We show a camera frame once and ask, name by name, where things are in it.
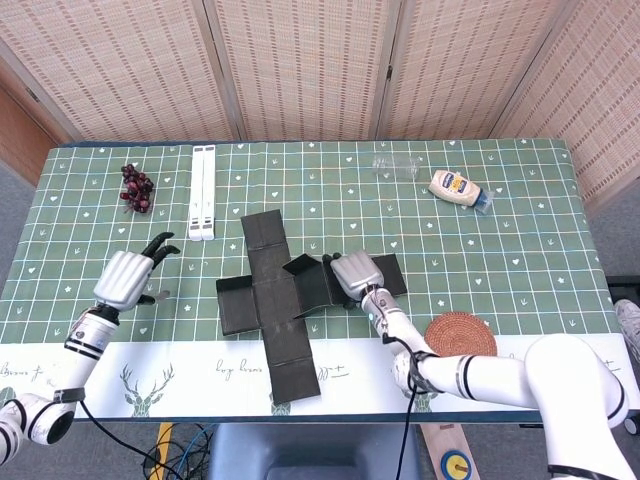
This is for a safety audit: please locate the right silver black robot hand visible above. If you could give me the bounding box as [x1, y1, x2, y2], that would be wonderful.
[322, 251, 386, 307]

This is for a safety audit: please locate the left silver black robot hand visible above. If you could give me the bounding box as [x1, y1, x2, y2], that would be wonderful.
[93, 231, 181, 311]

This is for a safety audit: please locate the black cardboard box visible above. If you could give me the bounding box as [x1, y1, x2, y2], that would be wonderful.
[215, 209, 409, 405]

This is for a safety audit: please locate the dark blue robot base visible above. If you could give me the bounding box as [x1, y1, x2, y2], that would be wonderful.
[207, 423, 424, 480]

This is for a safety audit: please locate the green white checked tablecloth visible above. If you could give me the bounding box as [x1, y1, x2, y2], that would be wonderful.
[0, 138, 632, 420]

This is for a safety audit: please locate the dark red grape bunch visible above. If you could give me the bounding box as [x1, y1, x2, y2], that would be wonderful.
[119, 163, 156, 216]

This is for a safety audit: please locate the clear plastic container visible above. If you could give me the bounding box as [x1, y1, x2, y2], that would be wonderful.
[370, 153, 420, 181]

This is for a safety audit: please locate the white folding stand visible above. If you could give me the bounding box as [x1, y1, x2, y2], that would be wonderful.
[187, 144, 217, 242]

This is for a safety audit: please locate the round woven rattan coaster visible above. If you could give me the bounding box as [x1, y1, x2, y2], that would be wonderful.
[423, 310, 499, 359]

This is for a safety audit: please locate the mayonnaise squeeze bottle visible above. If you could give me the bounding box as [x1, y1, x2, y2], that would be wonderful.
[427, 168, 494, 216]

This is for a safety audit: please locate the brown wooden door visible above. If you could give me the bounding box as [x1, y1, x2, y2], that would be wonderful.
[0, 84, 59, 174]

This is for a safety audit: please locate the wooden board with yellow disc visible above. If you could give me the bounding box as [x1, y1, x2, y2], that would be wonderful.
[418, 422, 481, 480]

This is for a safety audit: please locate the bamboo folding screen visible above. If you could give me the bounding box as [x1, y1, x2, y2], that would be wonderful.
[0, 0, 640, 204]

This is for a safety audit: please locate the black floor object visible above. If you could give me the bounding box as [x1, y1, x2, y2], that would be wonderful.
[607, 275, 640, 301]

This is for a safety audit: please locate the grey shoe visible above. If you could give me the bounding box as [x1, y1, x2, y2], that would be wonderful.
[613, 298, 640, 361]

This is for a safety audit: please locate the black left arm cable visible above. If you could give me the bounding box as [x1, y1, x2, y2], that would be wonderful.
[52, 387, 171, 474]

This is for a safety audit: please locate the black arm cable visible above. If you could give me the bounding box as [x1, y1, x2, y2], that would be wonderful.
[382, 329, 426, 480]
[52, 387, 171, 474]

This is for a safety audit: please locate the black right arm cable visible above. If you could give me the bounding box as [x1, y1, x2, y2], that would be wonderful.
[382, 329, 426, 480]

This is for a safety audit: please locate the black floor cable tangle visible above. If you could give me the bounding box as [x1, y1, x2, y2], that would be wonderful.
[142, 424, 214, 480]

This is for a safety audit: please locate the blue floor cable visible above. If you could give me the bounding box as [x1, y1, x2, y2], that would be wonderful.
[179, 424, 214, 480]

